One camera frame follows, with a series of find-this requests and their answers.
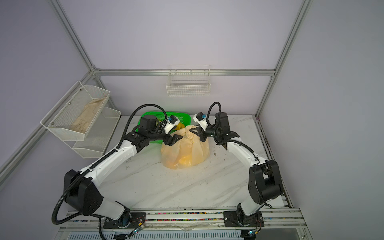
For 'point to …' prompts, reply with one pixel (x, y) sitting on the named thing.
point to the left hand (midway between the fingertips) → (177, 132)
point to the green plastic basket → (184, 117)
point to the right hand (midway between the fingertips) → (190, 128)
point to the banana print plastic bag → (188, 152)
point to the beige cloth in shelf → (86, 117)
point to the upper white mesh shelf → (74, 114)
